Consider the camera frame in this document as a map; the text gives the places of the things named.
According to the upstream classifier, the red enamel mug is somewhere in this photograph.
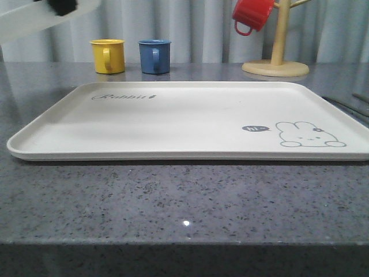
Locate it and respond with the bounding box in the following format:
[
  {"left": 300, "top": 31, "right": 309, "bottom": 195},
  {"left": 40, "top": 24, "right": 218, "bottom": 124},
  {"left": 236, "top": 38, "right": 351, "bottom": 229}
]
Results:
[{"left": 232, "top": 0, "right": 274, "bottom": 36}]

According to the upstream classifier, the blue enamel mug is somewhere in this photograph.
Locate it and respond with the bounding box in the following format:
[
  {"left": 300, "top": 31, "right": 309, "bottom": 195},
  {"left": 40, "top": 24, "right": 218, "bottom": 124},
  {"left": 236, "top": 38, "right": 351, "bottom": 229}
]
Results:
[{"left": 138, "top": 39, "right": 171, "bottom": 74}]

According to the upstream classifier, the wooden mug tree stand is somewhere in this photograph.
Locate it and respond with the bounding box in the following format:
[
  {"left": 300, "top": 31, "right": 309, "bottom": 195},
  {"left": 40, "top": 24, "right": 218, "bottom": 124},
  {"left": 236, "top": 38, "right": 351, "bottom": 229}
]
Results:
[{"left": 242, "top": 0, "right": 309, "bottom": 77}]

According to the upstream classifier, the beige rabbit serving tray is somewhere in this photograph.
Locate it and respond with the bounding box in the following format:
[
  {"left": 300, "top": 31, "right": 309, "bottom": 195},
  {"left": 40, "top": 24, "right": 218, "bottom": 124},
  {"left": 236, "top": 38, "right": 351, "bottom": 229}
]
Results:
[{"left": 7, "top": 81, "right": 368, "bottom": 161}]

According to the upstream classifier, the white round plate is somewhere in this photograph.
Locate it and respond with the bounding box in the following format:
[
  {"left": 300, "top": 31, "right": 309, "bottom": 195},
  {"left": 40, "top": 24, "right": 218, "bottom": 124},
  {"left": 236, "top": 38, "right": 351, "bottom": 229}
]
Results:
[{"left": 1, "top": 1, "right": 101, "bottom": 44}]

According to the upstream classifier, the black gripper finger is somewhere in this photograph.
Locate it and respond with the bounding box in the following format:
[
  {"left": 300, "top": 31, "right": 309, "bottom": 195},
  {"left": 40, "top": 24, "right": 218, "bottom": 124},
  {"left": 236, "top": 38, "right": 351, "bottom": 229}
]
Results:
[{"left": 47, "top": 0, "right": 78, "bottom": 16}]

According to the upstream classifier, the silver metal fork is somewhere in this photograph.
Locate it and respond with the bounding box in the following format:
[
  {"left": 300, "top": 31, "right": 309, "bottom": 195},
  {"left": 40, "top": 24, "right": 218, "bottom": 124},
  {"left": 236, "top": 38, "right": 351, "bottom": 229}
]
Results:
[{"left": 322, "top": 96, "right": 368, "bottom": 118}]

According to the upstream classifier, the grey pleated curtain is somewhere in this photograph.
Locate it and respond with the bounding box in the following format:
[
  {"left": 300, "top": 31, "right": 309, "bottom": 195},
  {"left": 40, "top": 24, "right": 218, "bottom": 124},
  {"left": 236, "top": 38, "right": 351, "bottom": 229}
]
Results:
[{"left": 1, "top": 1, "right": 368, "bottom": 63}]

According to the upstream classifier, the yellow enamel mug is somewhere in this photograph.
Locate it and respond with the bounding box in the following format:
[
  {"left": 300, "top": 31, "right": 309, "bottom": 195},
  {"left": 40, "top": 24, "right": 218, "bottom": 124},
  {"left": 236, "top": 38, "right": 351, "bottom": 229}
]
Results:
[{"left": 90, "top": 39, "right": 125, "bottom": 74}]

